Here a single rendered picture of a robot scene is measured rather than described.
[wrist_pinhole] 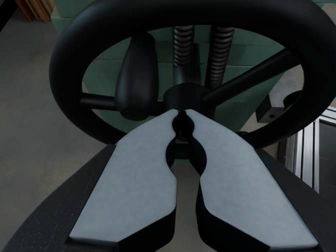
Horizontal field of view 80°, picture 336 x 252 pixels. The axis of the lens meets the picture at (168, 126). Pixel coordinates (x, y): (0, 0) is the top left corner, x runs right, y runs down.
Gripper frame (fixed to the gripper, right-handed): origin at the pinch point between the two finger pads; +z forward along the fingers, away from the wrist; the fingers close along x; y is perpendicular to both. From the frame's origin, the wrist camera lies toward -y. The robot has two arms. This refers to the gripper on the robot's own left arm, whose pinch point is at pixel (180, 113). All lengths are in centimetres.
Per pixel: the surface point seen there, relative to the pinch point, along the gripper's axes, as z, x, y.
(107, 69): 32.0, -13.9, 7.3
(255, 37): 15.4, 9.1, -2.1
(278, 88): 37.2, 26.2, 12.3
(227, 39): 13.2, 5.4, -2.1
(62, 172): 62, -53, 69
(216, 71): 15.2, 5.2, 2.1
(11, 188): 54, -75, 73
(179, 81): 12.9, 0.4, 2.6
